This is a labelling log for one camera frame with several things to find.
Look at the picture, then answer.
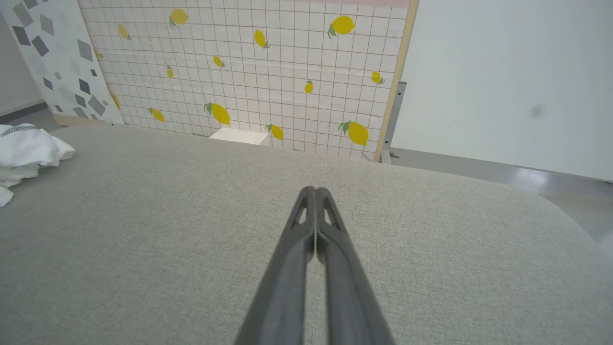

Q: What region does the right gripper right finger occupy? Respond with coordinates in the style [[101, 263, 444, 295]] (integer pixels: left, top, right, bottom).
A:
[[316, 187, 396, 345]]

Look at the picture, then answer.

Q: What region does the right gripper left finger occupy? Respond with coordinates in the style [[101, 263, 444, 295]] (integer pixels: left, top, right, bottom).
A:
[[234, 186, 317, 345]]

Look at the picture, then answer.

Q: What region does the white long-sleeve shirt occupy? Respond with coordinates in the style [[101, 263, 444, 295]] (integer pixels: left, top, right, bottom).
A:
[[0, 123, 76, 208]]

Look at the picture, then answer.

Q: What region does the small white box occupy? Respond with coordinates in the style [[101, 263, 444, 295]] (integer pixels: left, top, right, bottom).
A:
[[209, 127, 270, 147]]

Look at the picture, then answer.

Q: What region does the lemon print tile panel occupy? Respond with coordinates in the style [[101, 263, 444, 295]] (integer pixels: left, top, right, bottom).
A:
[[78, 0, 412, 161]]

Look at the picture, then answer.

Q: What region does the wooden panel edge strip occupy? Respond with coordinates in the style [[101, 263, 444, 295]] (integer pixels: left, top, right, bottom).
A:
[[373, 0, 420, 163]]

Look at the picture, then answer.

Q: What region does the grey terrazzo print panel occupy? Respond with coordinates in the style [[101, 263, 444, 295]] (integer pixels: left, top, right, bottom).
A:
[[0, 0, 125, 126]]

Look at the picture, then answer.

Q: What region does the grey metal bracket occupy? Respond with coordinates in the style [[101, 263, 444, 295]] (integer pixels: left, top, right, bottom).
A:
[[382, 81, 408, 165]]

